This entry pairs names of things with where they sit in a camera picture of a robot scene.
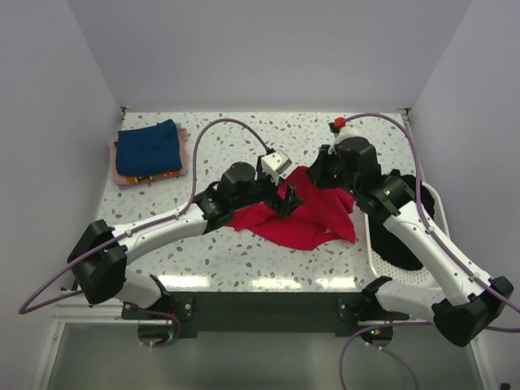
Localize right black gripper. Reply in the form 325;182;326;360
305;145;359;196

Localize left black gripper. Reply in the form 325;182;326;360
232;156;304;218

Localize red t shirt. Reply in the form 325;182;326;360
227;166;356;251

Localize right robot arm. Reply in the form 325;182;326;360
307;136;514;347

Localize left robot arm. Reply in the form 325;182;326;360
67;162;303;319

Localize black t shirt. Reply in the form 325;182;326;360
367;174;437;271

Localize white perforated tray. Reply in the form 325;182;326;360
365;182;450;289

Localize folded blue t shirt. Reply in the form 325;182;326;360
115;119;182;176

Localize folded pink t shirt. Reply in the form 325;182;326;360
108;128;190;182

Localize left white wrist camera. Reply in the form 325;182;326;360
260;150;292;184

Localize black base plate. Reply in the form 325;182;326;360
121;292;407;340

